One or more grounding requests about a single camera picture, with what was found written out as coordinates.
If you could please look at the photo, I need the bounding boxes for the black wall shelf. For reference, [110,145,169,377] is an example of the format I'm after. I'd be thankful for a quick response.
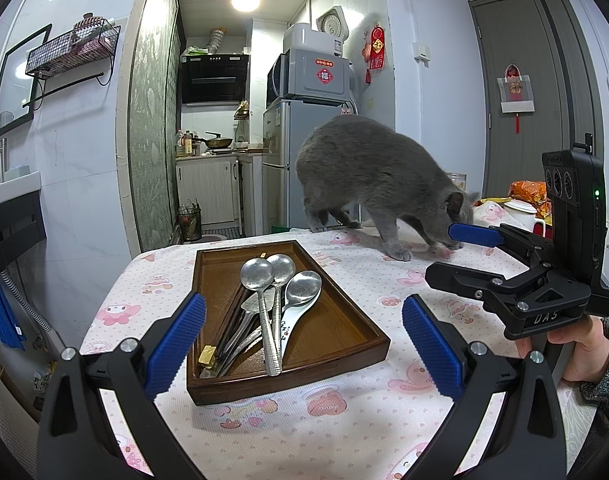
[0,109,35,141]

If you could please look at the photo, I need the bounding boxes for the white sink basin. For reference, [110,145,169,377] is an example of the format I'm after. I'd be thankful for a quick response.
[0,170,41,210]

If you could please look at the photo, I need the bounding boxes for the frosted glass sliding door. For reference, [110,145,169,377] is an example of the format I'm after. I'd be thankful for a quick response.
[128,0,181,256]

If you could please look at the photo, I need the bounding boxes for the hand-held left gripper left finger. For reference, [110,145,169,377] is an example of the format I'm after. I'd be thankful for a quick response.
[37,291,208,480]

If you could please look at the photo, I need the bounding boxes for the grey microwave oven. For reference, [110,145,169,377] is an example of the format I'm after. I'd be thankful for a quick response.
[267,48,352,108]

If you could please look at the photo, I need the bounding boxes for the grey refrigerator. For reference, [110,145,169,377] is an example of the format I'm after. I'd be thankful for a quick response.
[262,99,357,235]

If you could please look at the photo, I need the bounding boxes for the metal cake server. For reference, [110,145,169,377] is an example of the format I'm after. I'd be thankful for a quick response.
[212,291,276,368]

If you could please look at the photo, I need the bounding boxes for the dark floor bin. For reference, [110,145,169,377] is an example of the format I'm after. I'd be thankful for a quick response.
[178,200,202,242]

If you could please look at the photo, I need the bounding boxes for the pink printed tablecloth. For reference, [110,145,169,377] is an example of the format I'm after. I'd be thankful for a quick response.
[79,225,600,480]

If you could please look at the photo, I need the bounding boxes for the white ceramic spoon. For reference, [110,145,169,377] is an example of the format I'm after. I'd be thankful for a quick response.
[279,270,323,361]

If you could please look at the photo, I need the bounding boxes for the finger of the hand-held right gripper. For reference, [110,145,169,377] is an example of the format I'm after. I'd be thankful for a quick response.
[425,260,531,312]
[448,222,556,273]

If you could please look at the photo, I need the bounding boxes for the red door ornament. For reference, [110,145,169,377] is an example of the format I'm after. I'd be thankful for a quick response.
[499,64,535,133]

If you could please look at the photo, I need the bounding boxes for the orange snack bag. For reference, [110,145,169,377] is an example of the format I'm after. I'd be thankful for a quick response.
[509,180,552,218]

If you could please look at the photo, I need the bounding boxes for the black wok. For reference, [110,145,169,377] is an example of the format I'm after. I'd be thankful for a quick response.
[193,132,234,150]

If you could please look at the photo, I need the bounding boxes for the black towel bar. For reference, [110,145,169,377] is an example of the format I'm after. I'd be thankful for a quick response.
[23,72,105,108]

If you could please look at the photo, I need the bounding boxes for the white kitchen cabinet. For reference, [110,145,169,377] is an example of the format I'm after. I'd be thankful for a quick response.
[177,156,240,226]

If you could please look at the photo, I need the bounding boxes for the grey cat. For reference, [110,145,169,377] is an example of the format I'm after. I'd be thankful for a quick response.
[295,114,482,262]

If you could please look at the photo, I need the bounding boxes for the brown wooden tray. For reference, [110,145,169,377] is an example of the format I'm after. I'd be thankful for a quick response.
[187,240,391,407]

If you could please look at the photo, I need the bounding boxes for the black framed mirror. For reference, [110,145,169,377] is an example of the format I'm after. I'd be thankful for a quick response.
[0,24,52,128]

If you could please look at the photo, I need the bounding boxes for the white lidded ceramic mug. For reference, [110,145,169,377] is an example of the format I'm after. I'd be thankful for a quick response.
[504,199,547,233]

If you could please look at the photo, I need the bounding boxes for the metal spoon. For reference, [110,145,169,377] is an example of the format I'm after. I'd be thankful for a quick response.
[240,257,284,377]
[266,254,296,341]

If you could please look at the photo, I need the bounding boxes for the white kitchen appliance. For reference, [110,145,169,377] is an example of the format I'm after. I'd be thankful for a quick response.
[283,22,342,57]

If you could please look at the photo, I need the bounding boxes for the silver exhaust duct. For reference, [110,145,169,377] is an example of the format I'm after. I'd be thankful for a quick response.
[207,27,228,55]

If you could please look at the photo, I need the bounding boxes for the pink toiletry pack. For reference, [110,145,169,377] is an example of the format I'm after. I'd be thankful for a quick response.
[73,12,116,56]

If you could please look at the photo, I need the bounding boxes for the dark wooden chopstick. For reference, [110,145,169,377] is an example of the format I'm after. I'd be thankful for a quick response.
[218,285,246,357]
[199,285,245,361]
[200,290,248,370]

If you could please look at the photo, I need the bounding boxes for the grey room door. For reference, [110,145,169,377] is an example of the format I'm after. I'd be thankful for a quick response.
[468,0,607,201]

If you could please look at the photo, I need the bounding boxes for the black range hood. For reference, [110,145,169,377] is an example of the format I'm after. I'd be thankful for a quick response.
[180,54,250,106]

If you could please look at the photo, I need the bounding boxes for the person's right hand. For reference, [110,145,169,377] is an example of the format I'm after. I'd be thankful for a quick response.
[514,316,609,385]

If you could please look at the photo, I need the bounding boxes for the grey flexible hose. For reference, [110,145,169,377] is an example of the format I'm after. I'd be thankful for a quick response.
[0,267,52,333]

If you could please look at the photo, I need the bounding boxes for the black wire wall basket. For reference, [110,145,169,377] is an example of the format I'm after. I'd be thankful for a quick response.
[25,25,121,80]

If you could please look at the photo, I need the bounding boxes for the red hanging wall ornament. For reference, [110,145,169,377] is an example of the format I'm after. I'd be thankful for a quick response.
[363,25,386,83]

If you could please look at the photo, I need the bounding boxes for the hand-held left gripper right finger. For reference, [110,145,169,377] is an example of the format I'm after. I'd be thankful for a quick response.
[401,294,570,480]

